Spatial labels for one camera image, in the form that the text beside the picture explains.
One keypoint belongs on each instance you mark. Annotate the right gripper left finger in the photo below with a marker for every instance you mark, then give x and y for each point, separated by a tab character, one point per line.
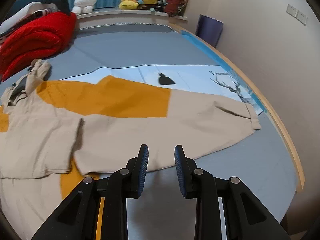
98	204

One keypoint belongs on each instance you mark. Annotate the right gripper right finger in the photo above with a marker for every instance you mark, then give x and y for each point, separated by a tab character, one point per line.
224	206

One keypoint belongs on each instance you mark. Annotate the beige and mustard hooded jacket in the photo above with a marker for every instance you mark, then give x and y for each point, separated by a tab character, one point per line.
53	133

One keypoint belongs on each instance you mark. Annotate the red folded quilt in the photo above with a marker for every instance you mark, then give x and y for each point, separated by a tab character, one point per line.
38	39

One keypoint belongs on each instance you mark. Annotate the purple bag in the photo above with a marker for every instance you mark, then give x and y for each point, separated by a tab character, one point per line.
209	29

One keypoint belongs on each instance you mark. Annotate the white folded bedding stack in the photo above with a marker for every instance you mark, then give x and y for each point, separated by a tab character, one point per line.
25	12

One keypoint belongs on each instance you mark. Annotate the white plush toy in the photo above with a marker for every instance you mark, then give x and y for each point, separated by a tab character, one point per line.
83	6

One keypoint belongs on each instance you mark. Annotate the dark red cushion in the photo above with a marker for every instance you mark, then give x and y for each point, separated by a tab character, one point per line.
175	7

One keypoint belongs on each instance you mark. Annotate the wooden bed frame edge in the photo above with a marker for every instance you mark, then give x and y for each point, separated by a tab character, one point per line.
266	104

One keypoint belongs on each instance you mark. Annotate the wall switch panel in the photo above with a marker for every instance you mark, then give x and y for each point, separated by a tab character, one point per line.
301	17

